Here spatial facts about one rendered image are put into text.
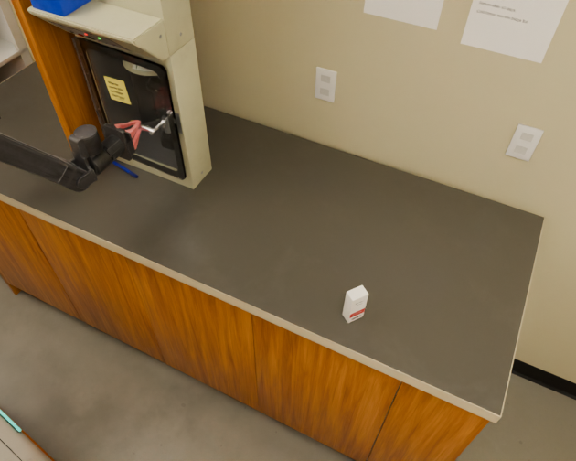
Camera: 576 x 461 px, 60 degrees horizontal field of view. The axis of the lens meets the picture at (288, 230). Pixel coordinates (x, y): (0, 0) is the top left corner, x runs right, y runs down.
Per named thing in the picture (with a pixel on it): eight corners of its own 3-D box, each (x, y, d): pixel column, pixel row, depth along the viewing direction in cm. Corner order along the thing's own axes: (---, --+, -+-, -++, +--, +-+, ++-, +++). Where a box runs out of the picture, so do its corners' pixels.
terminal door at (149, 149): (112, 148, 167) (75, 35, 137) (186, 180, 158) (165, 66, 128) (111, 150, 167) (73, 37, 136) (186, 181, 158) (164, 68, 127)
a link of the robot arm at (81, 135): (58, 177, 131) (80, 191, 127) (42, 143, 122) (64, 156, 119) (95, 154, 137) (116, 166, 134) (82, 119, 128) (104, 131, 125)
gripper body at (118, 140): (126, 128, 133) (108, 144, 129) (134, 157, 141) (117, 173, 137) (107, 121, 135) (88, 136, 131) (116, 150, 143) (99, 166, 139)
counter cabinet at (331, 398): (103, 205, 286) (49, 61, 217) (461, 356, 229) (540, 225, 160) (13, 294, 246) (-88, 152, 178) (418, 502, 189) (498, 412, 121)
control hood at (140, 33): (71, 26, 136) (58, -11, 128) (170, 57, 127) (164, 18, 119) (39, 46, 129) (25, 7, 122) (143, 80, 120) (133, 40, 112)
